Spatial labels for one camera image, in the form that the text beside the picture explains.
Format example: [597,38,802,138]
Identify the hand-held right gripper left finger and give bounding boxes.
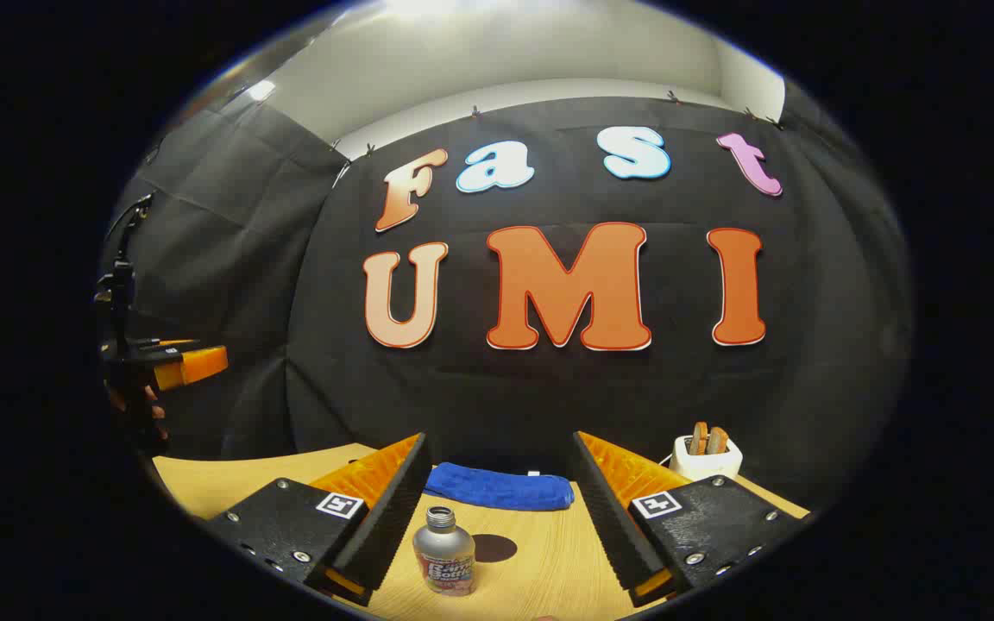
[204,431,431,607]

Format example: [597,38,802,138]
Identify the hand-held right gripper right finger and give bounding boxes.
[572,430,811,609]

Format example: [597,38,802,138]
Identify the silver water bottle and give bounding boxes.
[412,505,477,598]

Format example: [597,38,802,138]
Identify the dark round coaster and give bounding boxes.
[471,534,519,563]

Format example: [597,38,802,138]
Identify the blue towel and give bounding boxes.
[425,462,576,512]

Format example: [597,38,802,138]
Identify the white toaster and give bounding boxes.
[668,434,744,482]

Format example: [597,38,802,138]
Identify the black backdrop cloth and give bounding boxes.
[104,95,912,510]

